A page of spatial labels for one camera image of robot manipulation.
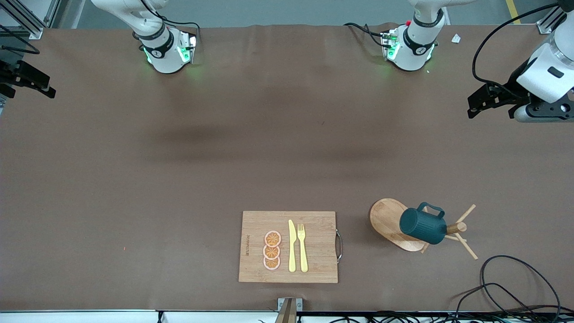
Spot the teal cup with yellow inside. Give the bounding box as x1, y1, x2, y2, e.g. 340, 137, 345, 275
399, 202, 448, 245

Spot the wooden cup rack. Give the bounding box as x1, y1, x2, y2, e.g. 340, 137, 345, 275
369, 198, 479, 261

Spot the brown table cover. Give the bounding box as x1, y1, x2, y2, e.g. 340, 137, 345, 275
0, 22, 574, 312

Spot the bamboo cutting board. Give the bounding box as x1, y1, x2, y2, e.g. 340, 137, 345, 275
238, 211, 344, 284

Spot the yellow plastic fork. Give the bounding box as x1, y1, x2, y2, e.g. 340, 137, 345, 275
297, 223, 309, 273

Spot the yellow plastic knife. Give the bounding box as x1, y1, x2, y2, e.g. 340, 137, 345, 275
288, 219, 297, 273

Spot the white workbench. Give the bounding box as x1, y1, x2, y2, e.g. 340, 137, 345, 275
0, 310, 574, 323

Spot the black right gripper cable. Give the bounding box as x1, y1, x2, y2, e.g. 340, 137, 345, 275
0, 25, 41, 55

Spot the aluminium frame profile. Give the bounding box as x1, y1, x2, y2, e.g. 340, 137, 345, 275
0, 0, 61, 40
537, 0, 568, 35

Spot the black left arm base cable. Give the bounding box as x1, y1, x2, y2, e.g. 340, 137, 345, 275
344, 22, 387, 48

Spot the black looped cable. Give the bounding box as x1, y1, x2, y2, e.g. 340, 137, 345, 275
480, 255, 562, 317
448, 282, 543, 323

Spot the aluminium camera post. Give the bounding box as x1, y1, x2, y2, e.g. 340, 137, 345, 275
274, 297, 304, 323

